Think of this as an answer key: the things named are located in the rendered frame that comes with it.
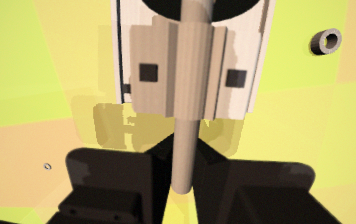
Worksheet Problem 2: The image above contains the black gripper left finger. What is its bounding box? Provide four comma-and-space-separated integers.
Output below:
65, 133, 174, 224

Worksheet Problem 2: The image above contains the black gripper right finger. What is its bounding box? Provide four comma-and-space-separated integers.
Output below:
192, 137, 316, 224

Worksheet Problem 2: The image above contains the beige cylindrical rod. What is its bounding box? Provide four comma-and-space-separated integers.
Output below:
171, 0, 214, 195

